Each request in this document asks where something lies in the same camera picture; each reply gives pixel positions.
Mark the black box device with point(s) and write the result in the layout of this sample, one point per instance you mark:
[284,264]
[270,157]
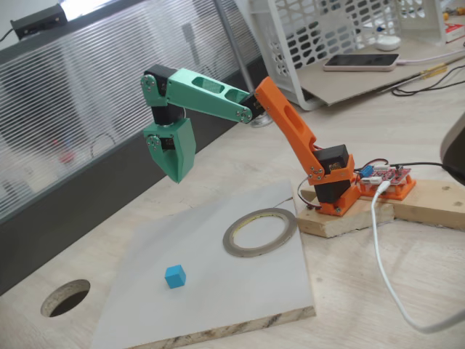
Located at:
[38,20]

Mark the brown cardboard sheet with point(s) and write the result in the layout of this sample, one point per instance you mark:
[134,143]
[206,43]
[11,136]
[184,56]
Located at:
[363,85]

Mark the metal partition foot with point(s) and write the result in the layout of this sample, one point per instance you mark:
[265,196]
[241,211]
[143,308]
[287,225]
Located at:
[261,123]

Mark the white earbud case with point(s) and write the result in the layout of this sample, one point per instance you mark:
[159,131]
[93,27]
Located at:
[388,43]

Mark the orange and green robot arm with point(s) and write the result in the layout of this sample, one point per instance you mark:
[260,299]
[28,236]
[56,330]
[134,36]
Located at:
[290,116]

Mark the blue cube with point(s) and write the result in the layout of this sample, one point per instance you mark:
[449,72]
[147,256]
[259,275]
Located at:
[175,278]

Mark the grey rounded object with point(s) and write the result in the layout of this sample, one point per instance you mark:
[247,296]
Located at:
[456,152]

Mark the white smartphone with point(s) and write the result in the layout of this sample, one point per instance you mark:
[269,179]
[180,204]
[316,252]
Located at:
[359,62]

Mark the red circuit board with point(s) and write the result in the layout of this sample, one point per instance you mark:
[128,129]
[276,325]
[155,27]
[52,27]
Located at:
[392,174]

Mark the white-faced wooden board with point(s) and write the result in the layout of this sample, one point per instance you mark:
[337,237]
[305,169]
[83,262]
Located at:
[218,291]

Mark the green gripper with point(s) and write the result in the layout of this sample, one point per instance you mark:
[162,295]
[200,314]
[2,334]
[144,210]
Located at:
[180,145]

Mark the orange circuit board mount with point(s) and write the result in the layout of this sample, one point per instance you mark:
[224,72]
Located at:
[399,191]

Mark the red and white box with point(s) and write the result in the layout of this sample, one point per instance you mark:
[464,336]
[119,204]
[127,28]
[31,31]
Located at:
[456,32]

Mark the wooden base plank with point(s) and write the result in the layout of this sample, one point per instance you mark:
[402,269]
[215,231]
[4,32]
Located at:
[428,203]

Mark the frosted glass desk partition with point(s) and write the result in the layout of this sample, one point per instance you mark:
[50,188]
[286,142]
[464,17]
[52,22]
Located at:
[72,109]

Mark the white plastic basket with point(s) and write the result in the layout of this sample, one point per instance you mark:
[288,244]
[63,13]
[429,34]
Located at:
[287,72]

